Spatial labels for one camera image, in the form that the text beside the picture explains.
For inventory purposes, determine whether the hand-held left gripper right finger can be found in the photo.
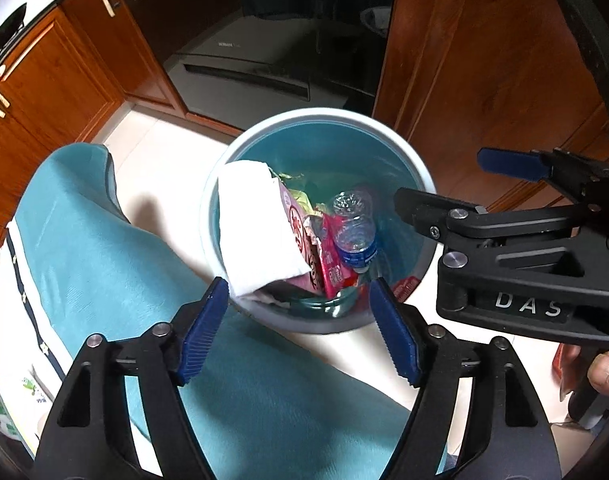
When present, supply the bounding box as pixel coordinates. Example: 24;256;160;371
369;276;562;480

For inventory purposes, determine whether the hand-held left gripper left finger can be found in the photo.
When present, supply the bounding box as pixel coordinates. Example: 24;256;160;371
37;276;230;480

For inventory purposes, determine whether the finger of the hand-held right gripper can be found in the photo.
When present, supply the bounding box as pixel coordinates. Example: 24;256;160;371
393;186;609;281
477;146;609;211

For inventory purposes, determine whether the clear crushed plastic bottle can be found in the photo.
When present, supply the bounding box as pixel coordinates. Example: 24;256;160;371
327;190;380;273

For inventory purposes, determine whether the white paper towel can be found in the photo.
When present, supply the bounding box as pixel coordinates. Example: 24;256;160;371
217;160;310;297

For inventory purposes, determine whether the pink snack wrapper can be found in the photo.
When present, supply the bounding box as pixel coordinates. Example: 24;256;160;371
277;180;357;303

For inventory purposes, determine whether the teal round bin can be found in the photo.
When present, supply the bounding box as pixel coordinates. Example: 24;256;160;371
200;108;437;336

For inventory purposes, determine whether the person's right hand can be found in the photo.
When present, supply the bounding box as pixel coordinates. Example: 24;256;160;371
554;345;609;411

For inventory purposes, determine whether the striped teal tablecloth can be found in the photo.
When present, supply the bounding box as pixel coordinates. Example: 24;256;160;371
0;143;435;480

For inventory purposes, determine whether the black curved bar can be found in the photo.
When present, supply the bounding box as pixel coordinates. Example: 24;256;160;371
541;0;609;136

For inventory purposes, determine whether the black built-in oven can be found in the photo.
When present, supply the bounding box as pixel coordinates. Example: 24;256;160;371
134;0;400;131

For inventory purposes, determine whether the wooden kitchen cabinet with drawers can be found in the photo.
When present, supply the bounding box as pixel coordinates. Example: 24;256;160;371
0;0;185;261

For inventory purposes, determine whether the black frying pan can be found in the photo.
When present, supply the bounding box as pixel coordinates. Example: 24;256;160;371
0;2;30;56

